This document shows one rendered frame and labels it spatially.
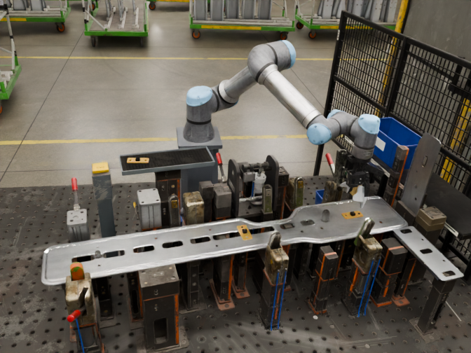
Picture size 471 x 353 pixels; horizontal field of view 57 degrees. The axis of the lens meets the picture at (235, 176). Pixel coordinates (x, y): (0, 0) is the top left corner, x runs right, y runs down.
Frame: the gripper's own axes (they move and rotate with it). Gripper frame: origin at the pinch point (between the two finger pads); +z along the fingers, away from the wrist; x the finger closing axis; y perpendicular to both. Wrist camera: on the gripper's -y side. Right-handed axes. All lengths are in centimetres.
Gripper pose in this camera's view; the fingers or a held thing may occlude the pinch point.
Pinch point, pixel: (356, 198)
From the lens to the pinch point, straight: 180.0
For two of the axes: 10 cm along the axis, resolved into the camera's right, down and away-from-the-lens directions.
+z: -0.5, 8.5, 5.3
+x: 3.0, 5.2, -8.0
